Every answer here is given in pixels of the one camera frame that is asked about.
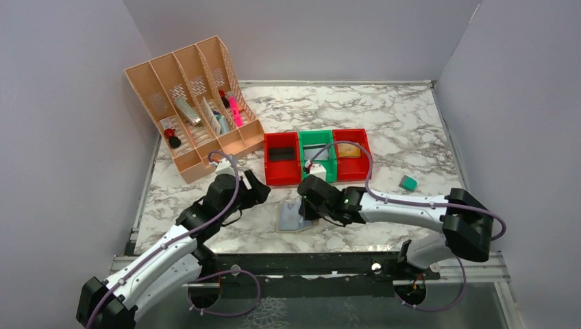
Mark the grey card in bin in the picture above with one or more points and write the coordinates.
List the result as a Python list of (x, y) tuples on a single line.
[(316, 152)]

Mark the left red bin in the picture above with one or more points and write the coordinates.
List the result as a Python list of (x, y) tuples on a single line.
[(282, 161)]

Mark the silver stapler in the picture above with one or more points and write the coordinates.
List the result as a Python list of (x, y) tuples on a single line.
[(187, 110)]

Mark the black card in bin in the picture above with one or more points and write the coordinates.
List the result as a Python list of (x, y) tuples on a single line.
[(281, 154)]

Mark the red and black stamp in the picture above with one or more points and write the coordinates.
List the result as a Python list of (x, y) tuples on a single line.
[(173, 141)]

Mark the right red bin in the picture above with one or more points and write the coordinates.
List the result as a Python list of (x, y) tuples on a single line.
[(352, 163)]

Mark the teal eraser block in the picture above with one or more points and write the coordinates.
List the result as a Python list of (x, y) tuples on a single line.
[(408, 183)]

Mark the beige card holder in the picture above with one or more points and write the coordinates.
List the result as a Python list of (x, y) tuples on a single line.
[(289, 220)]

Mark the gold card in bin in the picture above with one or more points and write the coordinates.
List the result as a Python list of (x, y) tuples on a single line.
[(347, 150)]

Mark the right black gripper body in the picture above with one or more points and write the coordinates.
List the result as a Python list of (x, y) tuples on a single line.
[(307, 208)]

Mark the pink highlighter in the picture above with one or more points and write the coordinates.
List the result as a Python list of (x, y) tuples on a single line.
[(235, 111)]

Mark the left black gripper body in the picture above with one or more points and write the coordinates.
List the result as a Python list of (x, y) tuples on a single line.
[(253, 188)]

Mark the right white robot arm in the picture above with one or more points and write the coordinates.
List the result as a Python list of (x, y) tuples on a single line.
[(460, 226)]

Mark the red bin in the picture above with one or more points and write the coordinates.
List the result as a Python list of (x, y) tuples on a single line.
[(352, 163), (282, 161)]

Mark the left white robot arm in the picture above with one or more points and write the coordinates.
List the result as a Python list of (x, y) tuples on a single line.
[(178, 257)]

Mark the black mounting rail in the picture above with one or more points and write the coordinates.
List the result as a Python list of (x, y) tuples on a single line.
[(298, 275)]

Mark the peach desk file organizer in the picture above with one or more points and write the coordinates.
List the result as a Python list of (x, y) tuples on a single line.
[(203, 73)]

